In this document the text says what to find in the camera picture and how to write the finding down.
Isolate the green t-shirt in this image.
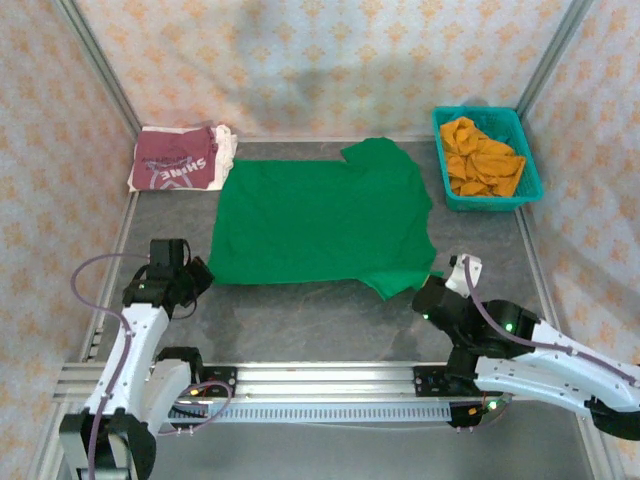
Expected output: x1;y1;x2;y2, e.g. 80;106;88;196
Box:
206;137;445;301

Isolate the folded maroon shirt stack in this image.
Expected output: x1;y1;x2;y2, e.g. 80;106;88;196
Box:
128;123;239;194

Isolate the teal plastic laundry basket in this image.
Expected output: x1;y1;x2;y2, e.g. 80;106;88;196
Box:
431;105;545;213

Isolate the maroon printed t-shirt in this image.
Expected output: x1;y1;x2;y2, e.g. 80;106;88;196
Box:
130;127;221;192

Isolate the orange t-shirt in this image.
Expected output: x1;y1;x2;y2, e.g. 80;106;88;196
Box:
439;115;528;199

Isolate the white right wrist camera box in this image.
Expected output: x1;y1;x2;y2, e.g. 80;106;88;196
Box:
444;253;485;296

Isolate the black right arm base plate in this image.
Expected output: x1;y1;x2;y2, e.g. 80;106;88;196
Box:
413;366;451;399

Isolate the aluminium table side rail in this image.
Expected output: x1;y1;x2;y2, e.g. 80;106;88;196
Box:
79;192;141;364
515;208;556;321

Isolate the red and yellow wire bundle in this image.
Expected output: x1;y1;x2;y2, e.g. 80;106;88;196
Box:
182;382;221;402
467;394;511;427

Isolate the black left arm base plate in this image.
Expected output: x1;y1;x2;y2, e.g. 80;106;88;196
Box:
199;366;239;399

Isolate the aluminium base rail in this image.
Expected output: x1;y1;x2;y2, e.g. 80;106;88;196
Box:
54;362;506;401

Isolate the grey slotted cable duct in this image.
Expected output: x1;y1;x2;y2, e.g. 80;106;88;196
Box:
167;403;454;425

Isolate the aluminium table back rail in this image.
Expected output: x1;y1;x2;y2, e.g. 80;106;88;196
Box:
234;133;436;144

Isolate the aluminium frame post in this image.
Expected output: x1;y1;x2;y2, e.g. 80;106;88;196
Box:
514;0;596;119
52;0;146;139

